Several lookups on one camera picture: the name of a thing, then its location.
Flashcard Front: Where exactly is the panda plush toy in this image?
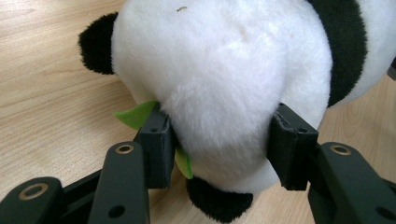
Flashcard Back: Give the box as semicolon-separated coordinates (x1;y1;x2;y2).
78;0;396;224

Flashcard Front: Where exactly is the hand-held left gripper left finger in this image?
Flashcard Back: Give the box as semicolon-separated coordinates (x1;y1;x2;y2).
134;104;177;189

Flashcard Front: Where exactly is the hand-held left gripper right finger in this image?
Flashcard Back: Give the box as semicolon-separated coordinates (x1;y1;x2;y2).
266;103;320;191

